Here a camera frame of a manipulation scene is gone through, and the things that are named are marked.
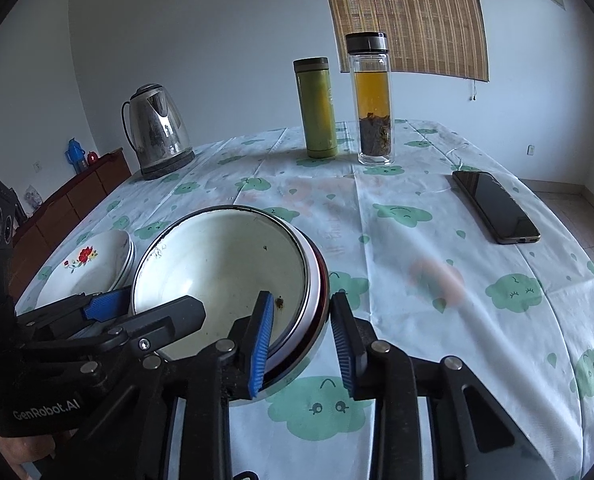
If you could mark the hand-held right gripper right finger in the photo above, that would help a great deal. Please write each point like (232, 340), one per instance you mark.
(341, 345)

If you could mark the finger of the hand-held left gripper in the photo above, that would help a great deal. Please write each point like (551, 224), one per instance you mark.
(177, 315)
(107, 305)

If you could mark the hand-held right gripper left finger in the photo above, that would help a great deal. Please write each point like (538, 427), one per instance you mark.
(261, 345)

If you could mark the white plate with red flowers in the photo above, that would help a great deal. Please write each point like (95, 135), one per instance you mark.
(77, 270)

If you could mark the white enamel bowl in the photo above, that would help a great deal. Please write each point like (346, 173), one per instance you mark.
(217, 270)

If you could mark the pink plastic bowl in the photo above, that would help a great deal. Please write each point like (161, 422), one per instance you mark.
(313, 290)

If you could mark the person's left hand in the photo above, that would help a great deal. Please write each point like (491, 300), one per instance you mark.
(12, 452)

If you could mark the brown wooden sideboard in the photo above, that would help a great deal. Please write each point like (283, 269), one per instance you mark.
(62, 205)

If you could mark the crumpled plastic bag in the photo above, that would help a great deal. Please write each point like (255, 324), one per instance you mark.
(32, 196)

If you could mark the black kettle base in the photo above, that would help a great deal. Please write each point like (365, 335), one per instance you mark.
(169, 167)

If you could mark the red apple ornament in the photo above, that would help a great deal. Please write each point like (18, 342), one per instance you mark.
(92, 157)

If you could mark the blue water bottle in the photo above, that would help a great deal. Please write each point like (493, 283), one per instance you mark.
(76, 156)

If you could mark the stainless steel electric kettle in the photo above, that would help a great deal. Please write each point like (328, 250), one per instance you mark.
(159, 130)

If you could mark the black smartphone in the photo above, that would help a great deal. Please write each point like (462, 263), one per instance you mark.
(494, 205)

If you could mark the green thermos bottle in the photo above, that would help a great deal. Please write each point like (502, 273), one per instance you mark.
(317, 110)

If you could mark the glass tea bottle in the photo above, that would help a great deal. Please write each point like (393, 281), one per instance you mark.
(372, 110)

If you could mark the bamboo window blind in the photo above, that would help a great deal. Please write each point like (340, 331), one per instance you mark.
(407, 15)

